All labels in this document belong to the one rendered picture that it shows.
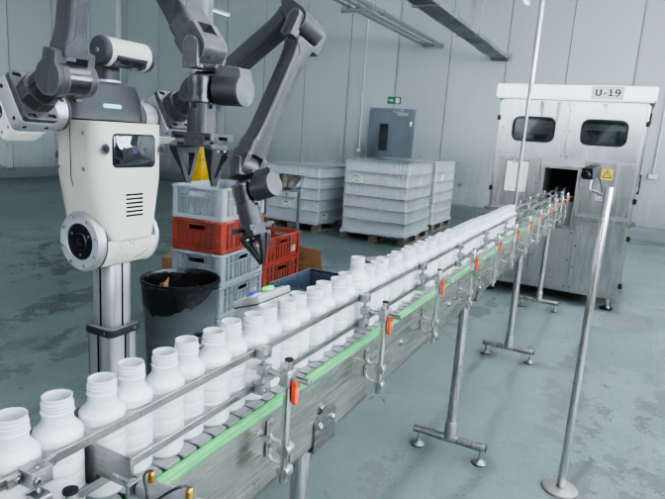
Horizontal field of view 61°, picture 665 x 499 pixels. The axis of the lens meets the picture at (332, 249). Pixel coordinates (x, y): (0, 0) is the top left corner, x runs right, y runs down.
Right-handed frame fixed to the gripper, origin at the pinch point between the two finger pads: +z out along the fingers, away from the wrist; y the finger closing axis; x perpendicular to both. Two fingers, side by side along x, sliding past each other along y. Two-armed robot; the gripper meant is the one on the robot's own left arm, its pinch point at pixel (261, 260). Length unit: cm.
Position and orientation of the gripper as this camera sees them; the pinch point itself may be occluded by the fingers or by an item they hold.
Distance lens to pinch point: 142.8
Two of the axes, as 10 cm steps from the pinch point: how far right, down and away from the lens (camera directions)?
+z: 2.4, 9.7, 0.2
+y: 4.6, -1.4, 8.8
